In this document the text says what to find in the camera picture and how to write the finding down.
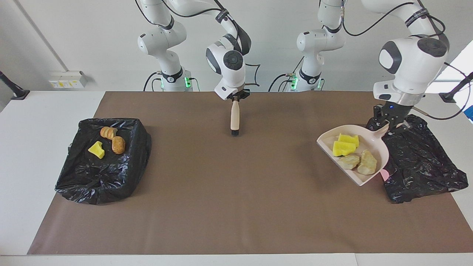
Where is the beige hand brush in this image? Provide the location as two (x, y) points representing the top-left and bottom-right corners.
(230, 100), (241, 136)

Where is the notched yellow sponge piece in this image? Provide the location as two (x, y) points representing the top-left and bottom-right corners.
(338, 133), (360, 147)

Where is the tall beige foam chunk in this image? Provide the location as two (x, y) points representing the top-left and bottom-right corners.
(357, 150), (378, 175)

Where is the yellow sponge wedge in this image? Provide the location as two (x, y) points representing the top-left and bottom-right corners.
(333, 141), (357, 157)

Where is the beige plastic dustpan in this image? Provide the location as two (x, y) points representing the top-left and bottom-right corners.
(317, 124), (390, 186)

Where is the brown toy bread loaf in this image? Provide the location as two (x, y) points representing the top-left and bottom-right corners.
(112, 136), (126, 154)

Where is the orange toy croissant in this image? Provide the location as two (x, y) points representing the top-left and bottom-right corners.
(100, 126), (118, 140)

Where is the small yellow sponge piece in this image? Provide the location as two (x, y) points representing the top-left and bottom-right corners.
(88, 141), (105, 159)

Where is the black trash bag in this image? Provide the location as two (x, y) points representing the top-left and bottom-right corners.
(366, 114), (469, 204)

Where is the black bag lined bin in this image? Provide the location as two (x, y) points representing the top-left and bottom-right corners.
(55, 117), (152, 205)

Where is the brown table mat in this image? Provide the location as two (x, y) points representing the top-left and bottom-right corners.
(28, 91), (473, 255)

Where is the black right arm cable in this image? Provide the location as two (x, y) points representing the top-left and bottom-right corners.
(135, 0), (262, 88)

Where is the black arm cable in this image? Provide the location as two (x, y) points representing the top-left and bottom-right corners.
(342, 0), (473, 121)
(135, 0), (262, 88)

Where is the black base cable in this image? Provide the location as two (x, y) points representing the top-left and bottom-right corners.
(143, 71), (163, 92)
(269, 73), (296, 92)

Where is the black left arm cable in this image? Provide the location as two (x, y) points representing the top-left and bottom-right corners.
(342, 0), (473, 121)

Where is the black camera stand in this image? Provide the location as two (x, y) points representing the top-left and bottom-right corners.
(439, 72), (473, 103)
(0, 71), (30, 100)

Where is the white wall socket box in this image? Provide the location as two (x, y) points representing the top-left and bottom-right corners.
(49, 71), (88, 89)

